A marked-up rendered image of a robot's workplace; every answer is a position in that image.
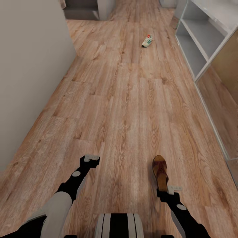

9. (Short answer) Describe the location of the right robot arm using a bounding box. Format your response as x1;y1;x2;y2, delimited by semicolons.
156;185;211;238

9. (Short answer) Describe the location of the robot trunk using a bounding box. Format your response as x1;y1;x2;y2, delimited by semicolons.
94;213;144;238

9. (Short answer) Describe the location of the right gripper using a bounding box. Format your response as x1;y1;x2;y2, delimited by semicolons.
156;189;180;205

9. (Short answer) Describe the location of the sandal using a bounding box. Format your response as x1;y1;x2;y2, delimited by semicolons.
152;155;169;192

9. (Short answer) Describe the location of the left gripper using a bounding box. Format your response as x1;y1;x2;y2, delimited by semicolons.
80;157;100;171

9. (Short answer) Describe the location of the gym shoe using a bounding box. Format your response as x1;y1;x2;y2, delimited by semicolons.
142;35;152;47

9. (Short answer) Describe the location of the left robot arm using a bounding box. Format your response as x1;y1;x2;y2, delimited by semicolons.
1;154;100;238

